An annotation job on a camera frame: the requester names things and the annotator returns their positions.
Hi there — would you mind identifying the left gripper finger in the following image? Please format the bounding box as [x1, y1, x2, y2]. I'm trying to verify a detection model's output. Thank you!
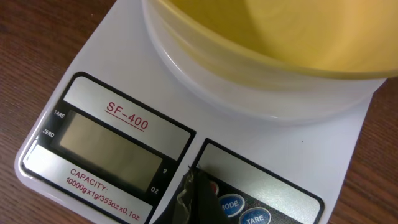
[154, 167, 230, 224]

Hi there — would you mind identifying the yellow plastic bowl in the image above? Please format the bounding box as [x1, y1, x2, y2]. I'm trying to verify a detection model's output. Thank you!
[142, 0, 397, 122]

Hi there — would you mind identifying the white digital kitchen scale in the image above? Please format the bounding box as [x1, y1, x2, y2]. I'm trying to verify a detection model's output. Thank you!
[14, 0, 382, 223]

